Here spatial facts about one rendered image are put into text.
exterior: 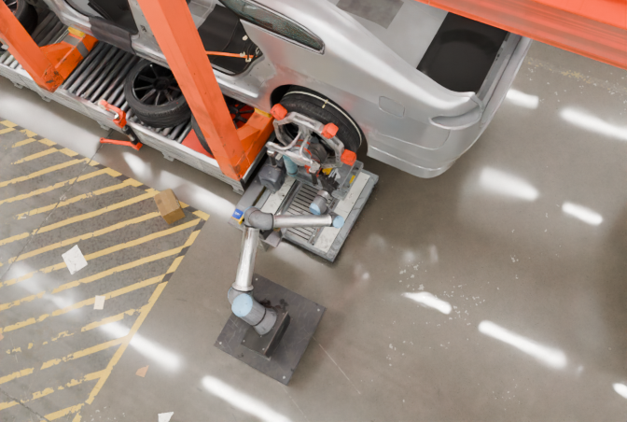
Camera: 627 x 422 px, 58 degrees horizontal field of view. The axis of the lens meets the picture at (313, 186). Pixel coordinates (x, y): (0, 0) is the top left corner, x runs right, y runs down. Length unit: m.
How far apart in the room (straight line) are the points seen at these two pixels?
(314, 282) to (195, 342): 1.02
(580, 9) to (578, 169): 3.40
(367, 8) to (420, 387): 2.83
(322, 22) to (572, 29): 1.84
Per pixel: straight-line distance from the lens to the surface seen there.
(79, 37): 5.49
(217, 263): 4.72
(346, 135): 3.87
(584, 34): 1.86
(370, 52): 3.34
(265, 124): 4.40
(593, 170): 5.23
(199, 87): 3.40
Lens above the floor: 4.32
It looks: 63 degrees down
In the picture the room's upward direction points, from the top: 11 degrees counter-clockwise
